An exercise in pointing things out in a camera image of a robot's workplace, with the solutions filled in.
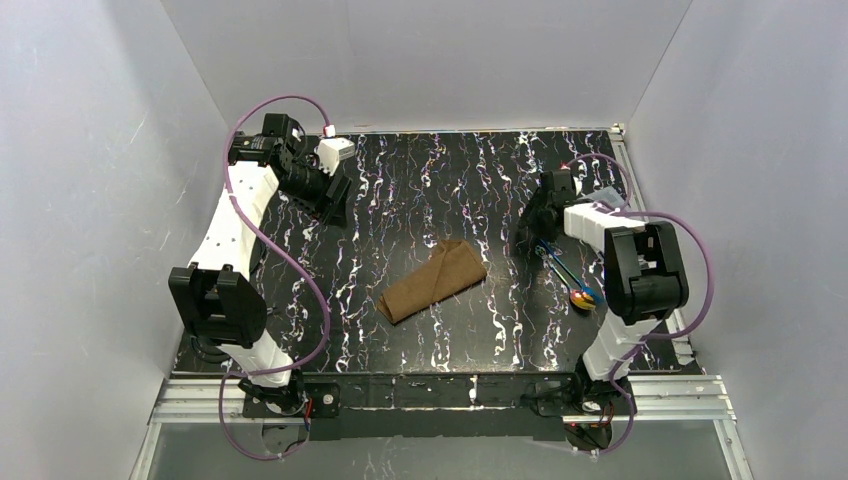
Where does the red yellow handled utensil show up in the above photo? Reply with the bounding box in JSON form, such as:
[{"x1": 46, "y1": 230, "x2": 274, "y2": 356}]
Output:
[{"x1": 535, "y1": 240, "x2": 597, "y2": 313}]

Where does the blue handled utensil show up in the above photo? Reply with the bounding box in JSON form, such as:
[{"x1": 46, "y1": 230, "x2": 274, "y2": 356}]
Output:
[{"x1": 537, "y1": 240, "x2": 604, "y2": 312}]

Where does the brown woven cloth napkin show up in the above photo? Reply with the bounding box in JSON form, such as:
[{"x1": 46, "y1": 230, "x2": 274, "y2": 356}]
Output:
[{"x1": 377, "y1": 239, "x2": 487, "y2": 325}]

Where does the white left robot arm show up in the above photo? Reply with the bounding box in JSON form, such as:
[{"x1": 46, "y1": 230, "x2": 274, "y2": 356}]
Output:
[{"x1": 168, "y1": 114, "x2": 356, "y2": 415}]

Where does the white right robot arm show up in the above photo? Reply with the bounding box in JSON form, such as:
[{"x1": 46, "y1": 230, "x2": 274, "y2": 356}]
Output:
[{"x1": 515, "y1": 170, "x2": 689, "y2": 405}]

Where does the clear plastic compartment box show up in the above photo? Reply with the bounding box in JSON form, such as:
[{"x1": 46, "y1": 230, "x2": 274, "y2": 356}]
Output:
[{"x1": 586, "y1": 186, "x2": 627, "y2": 210}]

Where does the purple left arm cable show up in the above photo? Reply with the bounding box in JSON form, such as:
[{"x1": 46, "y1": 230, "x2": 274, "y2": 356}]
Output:
[{"x1": 217, "y1": 95, "x2": 336, "y2": 462}]

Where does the black coiled cable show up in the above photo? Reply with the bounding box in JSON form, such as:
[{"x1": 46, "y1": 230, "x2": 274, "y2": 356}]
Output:
[{"x1": 245, "y1": 238, "x2": 270, "y2": 280}]

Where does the aluminium side rail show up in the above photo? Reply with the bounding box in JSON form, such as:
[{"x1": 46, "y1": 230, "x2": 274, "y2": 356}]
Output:
[{"x1": 609, "y1": 124, "x2": 697, "y2": 359}]

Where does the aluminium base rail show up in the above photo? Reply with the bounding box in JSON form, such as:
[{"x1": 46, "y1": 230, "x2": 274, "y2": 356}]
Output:
[{"x1": 152, "y1": 373, "x2": 736, "y2": 441}]

